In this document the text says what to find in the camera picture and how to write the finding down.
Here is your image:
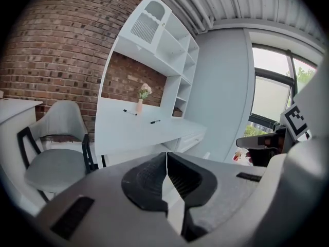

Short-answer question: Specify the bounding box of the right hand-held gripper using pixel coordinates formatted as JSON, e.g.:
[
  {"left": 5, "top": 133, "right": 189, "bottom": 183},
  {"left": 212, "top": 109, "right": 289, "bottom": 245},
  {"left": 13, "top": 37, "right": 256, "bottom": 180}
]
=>
[{"left": 235, "top": 67, "right": 329, "bottom": 247}]

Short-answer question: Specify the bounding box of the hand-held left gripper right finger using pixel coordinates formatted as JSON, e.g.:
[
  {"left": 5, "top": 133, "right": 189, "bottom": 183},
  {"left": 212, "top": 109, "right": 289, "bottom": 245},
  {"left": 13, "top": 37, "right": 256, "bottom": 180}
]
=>
[{"left": 167, "top": 151, "right": 269, "bottom": 243}]

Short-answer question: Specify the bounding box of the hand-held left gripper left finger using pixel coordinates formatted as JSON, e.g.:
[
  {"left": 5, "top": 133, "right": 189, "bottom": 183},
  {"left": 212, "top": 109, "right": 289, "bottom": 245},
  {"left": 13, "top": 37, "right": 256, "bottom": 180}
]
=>
[{"left": 34, "top": 151, "right": 186, "bottom": 247}]

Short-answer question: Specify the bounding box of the white desk drawer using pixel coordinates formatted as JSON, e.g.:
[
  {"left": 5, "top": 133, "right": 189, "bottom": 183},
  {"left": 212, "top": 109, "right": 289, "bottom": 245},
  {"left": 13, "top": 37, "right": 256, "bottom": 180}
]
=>
[{"left": 177, "top": 132, "right": 205, "bottom": 152}]

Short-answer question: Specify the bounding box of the white desk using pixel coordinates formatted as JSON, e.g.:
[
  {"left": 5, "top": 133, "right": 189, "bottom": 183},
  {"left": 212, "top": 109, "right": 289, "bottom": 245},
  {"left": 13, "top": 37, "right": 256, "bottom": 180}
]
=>
[{"left": 94, "top": 97, "right": 208, "bottom": 168}]

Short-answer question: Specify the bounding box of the red and white small item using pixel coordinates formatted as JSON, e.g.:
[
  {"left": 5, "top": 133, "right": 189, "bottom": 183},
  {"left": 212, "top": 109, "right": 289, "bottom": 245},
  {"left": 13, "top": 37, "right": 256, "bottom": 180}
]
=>
[{"left": 232, "top": 149, "right": 254, "bottom": 164}]

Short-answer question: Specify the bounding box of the white roller blind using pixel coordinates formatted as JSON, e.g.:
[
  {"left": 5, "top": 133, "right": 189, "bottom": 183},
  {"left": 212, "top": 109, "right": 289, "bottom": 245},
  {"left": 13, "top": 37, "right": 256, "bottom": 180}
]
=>
[{"left": 251, "top": 75, "right": 294, "bottom": 118}]

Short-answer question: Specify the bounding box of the black framed window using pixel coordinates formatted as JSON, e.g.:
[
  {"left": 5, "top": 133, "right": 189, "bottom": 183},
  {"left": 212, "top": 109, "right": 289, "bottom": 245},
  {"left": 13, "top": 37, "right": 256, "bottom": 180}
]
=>
[{"left": 247, "top": 42, "right": 321, "bottom": 140}]

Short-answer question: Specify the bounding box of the pale flower bouquet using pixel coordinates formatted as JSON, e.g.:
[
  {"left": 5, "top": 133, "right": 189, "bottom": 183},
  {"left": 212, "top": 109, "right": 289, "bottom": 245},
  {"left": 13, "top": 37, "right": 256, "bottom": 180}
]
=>
[{"left": 138, "top": 83, "right": 153, "bottom": 100}]

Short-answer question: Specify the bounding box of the white shelf hutch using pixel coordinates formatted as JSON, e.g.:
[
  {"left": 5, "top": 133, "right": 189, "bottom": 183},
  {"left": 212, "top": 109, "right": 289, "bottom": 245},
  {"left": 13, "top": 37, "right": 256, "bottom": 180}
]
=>
[{"left": 96, "top": 0, "right": 200, "bottom": 118}]

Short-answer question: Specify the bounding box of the white side table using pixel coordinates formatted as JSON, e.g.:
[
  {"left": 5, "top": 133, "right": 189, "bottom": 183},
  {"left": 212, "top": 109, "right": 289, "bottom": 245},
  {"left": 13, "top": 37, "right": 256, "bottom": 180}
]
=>
[{"left": 0, "top": 97, "right": 44, "bottom": 180}]

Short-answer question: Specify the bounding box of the white arched cabinet door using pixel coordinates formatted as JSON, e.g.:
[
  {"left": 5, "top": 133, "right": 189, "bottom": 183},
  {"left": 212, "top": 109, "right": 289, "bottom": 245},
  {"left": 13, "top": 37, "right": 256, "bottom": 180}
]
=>
[{"left": 130, "top": 0, "right": 168, "bottom": 45}]

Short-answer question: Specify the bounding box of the grey chair with black frame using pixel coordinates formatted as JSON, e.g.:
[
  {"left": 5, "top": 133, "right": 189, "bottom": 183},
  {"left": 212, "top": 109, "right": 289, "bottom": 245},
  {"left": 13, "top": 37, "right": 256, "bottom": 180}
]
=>
[{"left": 17, "top": 100, "right": 100, "bottom": 203}]

